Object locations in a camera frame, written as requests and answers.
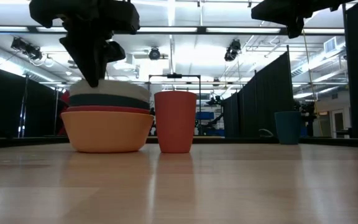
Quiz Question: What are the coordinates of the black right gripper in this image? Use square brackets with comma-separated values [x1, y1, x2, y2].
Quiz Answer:
[250, 0, 354, 39]

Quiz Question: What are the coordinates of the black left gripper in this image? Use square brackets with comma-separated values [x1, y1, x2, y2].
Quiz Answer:
[29, 0, 141, 88]

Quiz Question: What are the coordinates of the cream white bowl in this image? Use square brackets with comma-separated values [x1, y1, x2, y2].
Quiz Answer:
[69, 79, 151, 103]

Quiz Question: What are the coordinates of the dark teal bowl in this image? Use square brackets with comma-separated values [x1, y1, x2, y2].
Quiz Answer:
[69, 94, 151, 110]

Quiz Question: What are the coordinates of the orange bowl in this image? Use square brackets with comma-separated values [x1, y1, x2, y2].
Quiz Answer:
[60, 111, 155, 154]

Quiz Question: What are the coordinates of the teal cup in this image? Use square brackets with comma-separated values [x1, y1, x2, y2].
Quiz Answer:
[274, 111, 302, 146]

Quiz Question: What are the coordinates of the red-orange cup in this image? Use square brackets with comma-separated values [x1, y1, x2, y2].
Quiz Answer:
[154, 90, 198, 154]

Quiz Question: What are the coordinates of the white air vent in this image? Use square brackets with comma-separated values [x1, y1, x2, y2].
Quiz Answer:
[323, 36, 338, 54]

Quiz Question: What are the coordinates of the black stage light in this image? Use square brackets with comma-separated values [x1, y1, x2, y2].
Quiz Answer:
[224, 39, 242, 62]
[10, 37, 44, 62]
[148, 46, 162, 61]

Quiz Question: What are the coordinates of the red structure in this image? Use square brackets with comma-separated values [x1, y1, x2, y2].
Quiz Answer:
[58, 90, 71, 136]

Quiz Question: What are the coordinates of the metal stand pole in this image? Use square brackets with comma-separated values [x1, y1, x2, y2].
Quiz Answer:
[17, 74, 30, 138]

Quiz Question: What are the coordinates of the doorway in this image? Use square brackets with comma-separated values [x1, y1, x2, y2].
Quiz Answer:
[332, 108, 347, 138]

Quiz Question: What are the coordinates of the blue equipment box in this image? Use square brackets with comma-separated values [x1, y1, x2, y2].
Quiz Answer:
[195, 111, 226, 137]

